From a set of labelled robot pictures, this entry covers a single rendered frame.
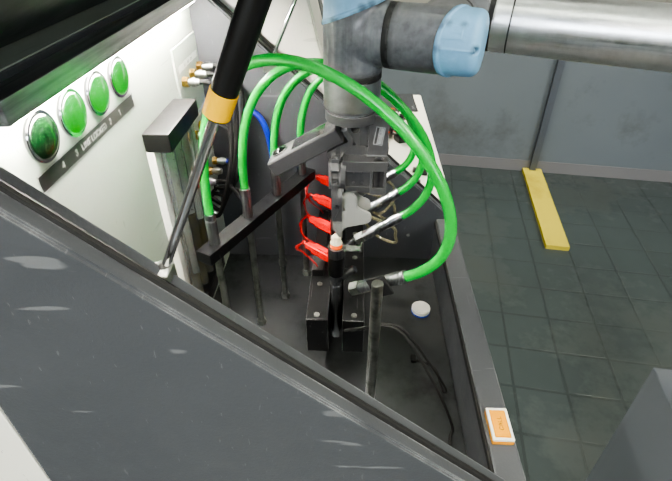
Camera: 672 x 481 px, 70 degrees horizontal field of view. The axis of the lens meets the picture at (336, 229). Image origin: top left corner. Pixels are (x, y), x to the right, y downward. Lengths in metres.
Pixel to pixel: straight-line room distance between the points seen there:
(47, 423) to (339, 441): 0.30
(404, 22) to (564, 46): 0.22
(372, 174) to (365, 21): 0.20
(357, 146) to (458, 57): 0.19
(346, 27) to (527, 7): 0.23
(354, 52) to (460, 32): 0.12
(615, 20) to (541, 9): 0.08
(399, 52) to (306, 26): 0.44
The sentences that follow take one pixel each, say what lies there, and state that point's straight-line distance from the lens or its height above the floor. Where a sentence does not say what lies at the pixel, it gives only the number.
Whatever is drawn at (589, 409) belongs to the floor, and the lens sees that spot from 2.12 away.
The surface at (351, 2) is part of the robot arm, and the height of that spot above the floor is 1.47.
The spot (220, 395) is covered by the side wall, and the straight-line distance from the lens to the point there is 0.48.
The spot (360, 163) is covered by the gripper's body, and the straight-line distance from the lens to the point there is 0.66.
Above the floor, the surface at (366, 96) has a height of 1.39.
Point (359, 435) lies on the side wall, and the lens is 0.52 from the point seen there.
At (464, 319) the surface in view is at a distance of 0.90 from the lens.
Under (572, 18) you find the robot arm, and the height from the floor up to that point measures 1.45.
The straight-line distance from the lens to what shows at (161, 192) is 0.79.
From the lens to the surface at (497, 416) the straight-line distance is 0.77.
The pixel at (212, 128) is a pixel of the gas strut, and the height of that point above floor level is 1.45.
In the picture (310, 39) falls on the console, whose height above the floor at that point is 1.34.
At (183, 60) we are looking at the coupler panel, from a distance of 0.92.
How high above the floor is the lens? 1.58
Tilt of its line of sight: 36 degrees down
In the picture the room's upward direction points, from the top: straight up
